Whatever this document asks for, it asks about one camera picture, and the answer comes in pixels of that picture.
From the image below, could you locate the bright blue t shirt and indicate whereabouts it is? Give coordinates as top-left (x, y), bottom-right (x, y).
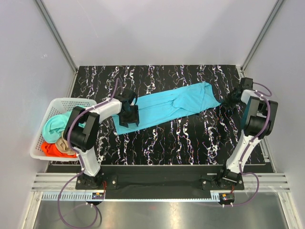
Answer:
top-left (112, 82), bottom-right (220, 135)

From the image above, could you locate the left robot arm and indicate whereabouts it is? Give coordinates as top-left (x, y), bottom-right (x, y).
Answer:
top-left (63, 89), bottom-right (140, 180)

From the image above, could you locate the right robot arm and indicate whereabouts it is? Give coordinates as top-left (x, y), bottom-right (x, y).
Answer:
top-left (215, 78), bottom-right (278, 189)

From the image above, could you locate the white plastic laundry basket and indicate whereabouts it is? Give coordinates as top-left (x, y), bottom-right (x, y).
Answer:
top-left (30, 98), bottom-right (97, 162)

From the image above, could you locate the beige t shirt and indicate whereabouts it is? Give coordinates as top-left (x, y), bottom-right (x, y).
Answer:
top-left (55, 133), bottom-right (76, 157)

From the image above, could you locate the teal green t shirt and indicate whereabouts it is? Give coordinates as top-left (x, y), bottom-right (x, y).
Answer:
top-left (42, 111), bottom-right (71, 144)

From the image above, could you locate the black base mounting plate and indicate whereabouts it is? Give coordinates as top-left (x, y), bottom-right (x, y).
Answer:
top-left (46, 164), bottom-right (275, 200)

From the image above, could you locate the orange t shirt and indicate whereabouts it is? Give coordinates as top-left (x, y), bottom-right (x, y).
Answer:
top-left (41, 142), bottom-right (77, 158)

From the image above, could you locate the left small connector board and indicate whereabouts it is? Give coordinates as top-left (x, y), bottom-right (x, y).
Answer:
top-left (92, 192), bottom-right (105, 200)

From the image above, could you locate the small connector board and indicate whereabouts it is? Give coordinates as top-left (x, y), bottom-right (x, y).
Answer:
top-left (92, 192), bottom-right (105, 200)
top-left (220, 193), bottom-right (235, 202)

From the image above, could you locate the right small connector board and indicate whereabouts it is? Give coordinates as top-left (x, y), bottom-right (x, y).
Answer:
top-left (220, 193), bottom-right (235, 202)

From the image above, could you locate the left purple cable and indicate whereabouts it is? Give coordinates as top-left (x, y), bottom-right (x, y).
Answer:
top-left (58, 77), bottom-right (123, 226)

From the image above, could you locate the right aluminium frame post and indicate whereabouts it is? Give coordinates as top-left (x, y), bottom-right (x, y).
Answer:
top-left (240, 0), bottom-right (285, 73)

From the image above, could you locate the aluminium frame post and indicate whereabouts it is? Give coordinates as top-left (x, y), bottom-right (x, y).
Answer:
top-left (34, 0), bottom-right (78, 74)
top-left (240, 0), bottom-right (285, 73)

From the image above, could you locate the aluminium front rail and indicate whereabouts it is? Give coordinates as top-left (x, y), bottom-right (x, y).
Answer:
top-left (31, 173), bottom-right (290, 202)

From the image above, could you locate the left aluminium frame post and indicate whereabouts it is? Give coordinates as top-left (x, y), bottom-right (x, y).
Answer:
top-left (34, 0), bottom-right (78, 74)

